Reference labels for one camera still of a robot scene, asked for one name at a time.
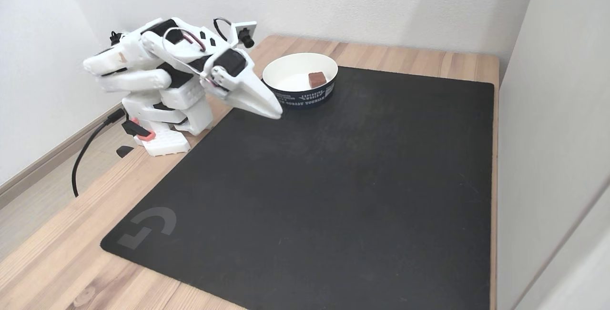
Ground wooden baseboard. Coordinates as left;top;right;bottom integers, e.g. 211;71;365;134
0;102;123;210

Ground black power cable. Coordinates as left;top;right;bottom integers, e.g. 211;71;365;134
71;109;126;198

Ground black mouse mat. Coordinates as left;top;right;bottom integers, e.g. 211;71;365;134
100;66;495;310

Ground white paper bowl dark band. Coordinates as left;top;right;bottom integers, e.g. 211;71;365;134
262;53;339;109

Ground red and white servo wires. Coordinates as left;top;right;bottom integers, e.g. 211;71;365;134
162;27;208;54

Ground black looped camera cable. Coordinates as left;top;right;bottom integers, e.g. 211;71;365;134
213;17;233;40

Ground small black gripper camera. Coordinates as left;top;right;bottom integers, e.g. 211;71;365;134
233;21;258;49

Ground black and orange table clamp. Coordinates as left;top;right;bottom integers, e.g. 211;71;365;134
116;117;156;159

